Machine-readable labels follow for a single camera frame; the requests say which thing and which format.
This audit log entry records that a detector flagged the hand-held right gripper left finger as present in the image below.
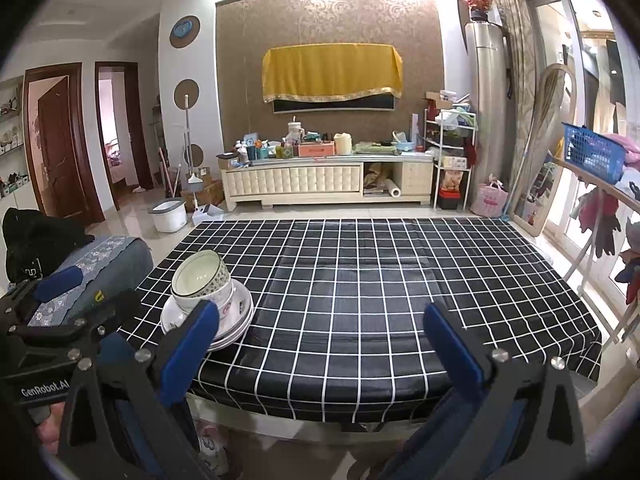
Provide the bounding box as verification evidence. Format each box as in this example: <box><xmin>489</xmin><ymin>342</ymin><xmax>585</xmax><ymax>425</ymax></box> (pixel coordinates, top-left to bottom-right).
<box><xmin>55</xmin><ymin>300</ymin><xmax>221</xmax><ymax>480</ymax></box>

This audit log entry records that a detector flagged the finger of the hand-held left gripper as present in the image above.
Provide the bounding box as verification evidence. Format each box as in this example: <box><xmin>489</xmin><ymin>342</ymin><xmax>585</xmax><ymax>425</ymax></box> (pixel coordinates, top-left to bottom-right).
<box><xmin>7</xmin><ymin>289</ymin><xmax>144</xmax><ymax>378</ymax></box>
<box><xmin>0</xmin><ymin>266</ymin><xmax>84</xmax><ymax>333</ymax></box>

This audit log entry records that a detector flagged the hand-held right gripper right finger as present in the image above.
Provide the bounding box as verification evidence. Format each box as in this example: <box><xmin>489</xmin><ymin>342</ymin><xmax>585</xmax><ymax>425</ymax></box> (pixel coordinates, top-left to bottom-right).
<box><xmin>360</xmin><ymin>301</ymin><xmax>588</xmax><ymax>480</ymax></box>

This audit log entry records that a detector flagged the large pink petal plate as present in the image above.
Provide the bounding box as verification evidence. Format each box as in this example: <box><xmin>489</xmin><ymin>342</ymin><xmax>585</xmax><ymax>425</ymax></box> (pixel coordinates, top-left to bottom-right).
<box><xmin>167</xmin><ymin>310</ymin><xmax>255</xmax><ymax>352</ymax></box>

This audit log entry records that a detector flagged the white bowl with floral print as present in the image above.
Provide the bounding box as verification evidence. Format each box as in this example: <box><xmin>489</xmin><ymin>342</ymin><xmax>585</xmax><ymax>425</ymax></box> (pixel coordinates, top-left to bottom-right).
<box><xmin>187</xmin><ymin>287</ymin><xmax>251</xmax><ymax>328</ymax></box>

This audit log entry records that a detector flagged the green patterned bowl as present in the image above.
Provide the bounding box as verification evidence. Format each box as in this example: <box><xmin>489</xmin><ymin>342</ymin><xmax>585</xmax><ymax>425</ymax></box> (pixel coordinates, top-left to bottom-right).
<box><xmin>171</xmin><ymin>249</ymin><xmax>232</xmax><ymax>298</ymax></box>

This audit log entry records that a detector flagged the person's left hand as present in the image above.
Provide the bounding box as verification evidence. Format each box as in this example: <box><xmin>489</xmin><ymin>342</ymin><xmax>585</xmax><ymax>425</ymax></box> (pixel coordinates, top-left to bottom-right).
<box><xmin>35</xmin><ymin>402</ymin><xmax>68</xmax><ymax>456</ymax></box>

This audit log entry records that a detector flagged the grey covered sofa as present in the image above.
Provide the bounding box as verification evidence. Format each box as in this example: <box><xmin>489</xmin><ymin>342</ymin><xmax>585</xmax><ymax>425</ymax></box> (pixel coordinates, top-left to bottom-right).
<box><xmin>10</xmin><ymin>234</ymin><xmax>155</xmax><ymax>328</ymax></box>

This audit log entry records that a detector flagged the black garment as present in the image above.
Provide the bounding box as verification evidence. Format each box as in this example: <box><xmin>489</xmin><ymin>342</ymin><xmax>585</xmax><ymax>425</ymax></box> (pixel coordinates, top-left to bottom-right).
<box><xmin>2</xmin><ymin>206</ymin><xmax>96</xmax><ymax>283</ymax></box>

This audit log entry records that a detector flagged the black checked tablecloth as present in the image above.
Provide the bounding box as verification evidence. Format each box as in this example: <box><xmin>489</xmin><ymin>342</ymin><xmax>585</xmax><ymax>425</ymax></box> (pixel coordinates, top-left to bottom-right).
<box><xmin>117</xmin><ymin>217</ymin><xmax>603</xmax><ymax>423</ymax></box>

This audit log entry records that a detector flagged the white mop bucket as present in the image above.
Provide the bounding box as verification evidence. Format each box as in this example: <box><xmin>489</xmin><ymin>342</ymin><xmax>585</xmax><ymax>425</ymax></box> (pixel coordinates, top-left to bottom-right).
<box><xmin>148</xmin><ymin>199</ymin><xmax>188</xmax><ymax>233</ymax></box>

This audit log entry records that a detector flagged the white dustpan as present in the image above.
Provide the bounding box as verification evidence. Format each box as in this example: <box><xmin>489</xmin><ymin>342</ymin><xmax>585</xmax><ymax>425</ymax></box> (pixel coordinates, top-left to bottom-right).
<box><xmin>192</xmin><ymin>204</ymin><xmax>225</xmax><ymax>226</ymax></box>

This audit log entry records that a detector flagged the brown wooden door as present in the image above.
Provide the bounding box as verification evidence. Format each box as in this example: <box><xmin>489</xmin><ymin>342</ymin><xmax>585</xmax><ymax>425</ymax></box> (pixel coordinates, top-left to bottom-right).
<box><xmin>22</xmin><ymin>62</ymin><xmax>106</xmax><ymax>228</ymax></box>

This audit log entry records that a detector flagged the pink bag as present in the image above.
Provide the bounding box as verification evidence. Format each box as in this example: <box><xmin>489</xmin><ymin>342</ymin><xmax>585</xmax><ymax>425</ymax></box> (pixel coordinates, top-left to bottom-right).
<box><xmin>470</xmin><ymin>174</ymin><xmax>510</xmax><ymax>218</ymax></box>

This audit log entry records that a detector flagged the cardboard box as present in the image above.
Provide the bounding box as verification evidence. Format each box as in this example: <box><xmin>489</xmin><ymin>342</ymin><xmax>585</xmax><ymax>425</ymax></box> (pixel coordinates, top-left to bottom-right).
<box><xmin>181</xmin><ymin>180</ymin><xmax>226</xmax><ymax>211</ymax></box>

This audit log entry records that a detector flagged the white shelf rack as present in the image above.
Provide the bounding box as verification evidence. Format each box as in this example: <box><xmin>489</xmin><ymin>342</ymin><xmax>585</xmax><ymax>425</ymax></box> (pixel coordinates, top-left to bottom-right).
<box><xmin>422</xmin><ymin>91</ymin><xmax>480</xmax><ymax>211</ymax></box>

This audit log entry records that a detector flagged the white mop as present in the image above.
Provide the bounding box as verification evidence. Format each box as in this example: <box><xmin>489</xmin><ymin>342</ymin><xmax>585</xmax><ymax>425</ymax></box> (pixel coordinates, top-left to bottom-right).
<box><xmin>180</xmin><ymin>95</ymin><xmax>203</xmax><ymax>193</ymax></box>

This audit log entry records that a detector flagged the red hanging garment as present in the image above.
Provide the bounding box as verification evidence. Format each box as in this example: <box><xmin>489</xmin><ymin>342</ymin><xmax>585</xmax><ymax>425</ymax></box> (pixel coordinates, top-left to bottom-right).
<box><xmin>575</xmin><ymin>187</ymin><xmax>623</xmax><ymax>256</ymax></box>

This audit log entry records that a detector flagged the cream television cabinet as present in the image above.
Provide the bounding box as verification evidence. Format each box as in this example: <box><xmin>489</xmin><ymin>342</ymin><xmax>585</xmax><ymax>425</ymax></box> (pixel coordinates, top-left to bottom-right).
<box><xmin>220</xmin><ymin>152</ymin><xmax>435</xmax><ymax>212</ymax></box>

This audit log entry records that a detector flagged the white drying rack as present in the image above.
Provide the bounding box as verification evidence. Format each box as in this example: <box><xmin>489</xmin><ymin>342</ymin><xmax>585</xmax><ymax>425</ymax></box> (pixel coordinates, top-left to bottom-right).
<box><xmin>552</xmin><ymin>155</ymin><xmax>640</xmax><ymax>356</ymax></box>

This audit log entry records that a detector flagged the standing air conditioner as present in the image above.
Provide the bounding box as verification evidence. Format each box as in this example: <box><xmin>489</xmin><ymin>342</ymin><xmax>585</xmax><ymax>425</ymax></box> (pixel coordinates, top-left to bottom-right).
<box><xmin>465</xmin><ymin>21</ymin><xmax>511</xmax><ymax>211</ymax></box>

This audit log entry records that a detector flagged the blue plastic basket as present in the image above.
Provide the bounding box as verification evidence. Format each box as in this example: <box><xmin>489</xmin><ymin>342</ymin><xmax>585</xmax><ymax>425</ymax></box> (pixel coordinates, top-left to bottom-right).
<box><xmin>561</xmin><ymin>122</ymin><xmax>628</xmax><ymax>184</ymax></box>

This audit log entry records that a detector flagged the black television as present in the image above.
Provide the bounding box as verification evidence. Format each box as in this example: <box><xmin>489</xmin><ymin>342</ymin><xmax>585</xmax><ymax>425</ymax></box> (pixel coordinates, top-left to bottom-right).
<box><xmin>272</xmin><ymin>91</ymin><xmax>396</xmax><ymax>113</ymax></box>

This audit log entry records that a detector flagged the pink cloth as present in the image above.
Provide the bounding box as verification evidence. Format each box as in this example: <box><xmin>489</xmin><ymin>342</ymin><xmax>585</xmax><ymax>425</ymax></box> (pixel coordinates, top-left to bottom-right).
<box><xmin>600</xmin><ymin>132</ymin><xmax>640</xmax><ymax>163</ymax></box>

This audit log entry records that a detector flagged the beige patterned curtain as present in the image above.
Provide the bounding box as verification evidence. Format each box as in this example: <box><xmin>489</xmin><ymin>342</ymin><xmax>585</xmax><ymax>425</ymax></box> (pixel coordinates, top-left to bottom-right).
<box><xmin>490</xmin><ymin>0</ymin><xmax>538</xmax><ymax>216</ymax></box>

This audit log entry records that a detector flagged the yellow television cover cloth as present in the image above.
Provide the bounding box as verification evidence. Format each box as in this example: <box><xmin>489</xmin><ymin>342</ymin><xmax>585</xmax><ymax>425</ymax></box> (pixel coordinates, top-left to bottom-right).
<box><xmin>261</xmin><ymin>44</ymin><xmax>404</xmax><ymax>103</ymax></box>

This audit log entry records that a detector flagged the white wall shelf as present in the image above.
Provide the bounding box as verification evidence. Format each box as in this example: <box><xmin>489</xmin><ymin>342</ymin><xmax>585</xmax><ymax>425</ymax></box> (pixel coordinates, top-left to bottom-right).
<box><xmin>0</xmin><ymin>77</ymin><xmax>26</xmax><ymax>198</ymax></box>

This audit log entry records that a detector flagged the brown door frame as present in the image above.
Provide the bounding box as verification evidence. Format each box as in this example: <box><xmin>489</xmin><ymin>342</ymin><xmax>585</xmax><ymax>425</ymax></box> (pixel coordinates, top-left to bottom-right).
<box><xmin>95</xmin><ymin>61</ymin><xmax>153</xmax><ymax>211</ymax></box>

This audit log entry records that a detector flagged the brown wall disc blue plate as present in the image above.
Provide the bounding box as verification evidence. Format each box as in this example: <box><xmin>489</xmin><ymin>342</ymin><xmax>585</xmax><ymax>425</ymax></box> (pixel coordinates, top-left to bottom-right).
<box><xmin>170</xmin><ymin>15</ymin><xmax>201</xmax><ymax>48</ymax></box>

